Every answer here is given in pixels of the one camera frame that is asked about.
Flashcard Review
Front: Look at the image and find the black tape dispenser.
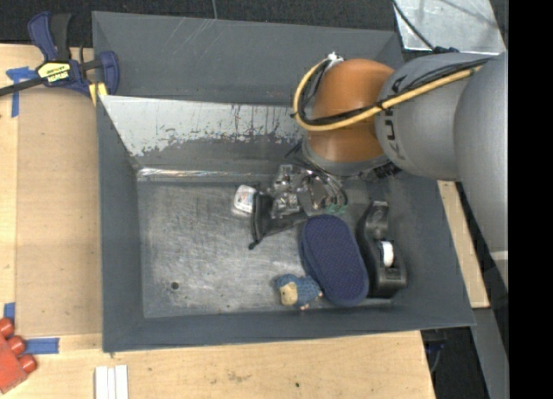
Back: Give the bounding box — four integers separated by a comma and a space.
354, 199, 409, 300

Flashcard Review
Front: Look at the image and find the pale wood board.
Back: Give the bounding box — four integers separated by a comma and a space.
15, 85, 105, 338

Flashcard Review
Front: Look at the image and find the grey metal bin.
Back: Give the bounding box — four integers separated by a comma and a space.
90, 10, 478, 353

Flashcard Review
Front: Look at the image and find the small clear jar white label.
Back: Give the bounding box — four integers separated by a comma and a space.
232, 184, 257, 219

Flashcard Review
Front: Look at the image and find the blue toy sheep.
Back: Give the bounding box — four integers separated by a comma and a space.
272, 273, 325, 313

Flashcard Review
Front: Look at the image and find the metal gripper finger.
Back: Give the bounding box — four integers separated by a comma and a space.
269, 193, 300, 219
270, 164, 302, 191

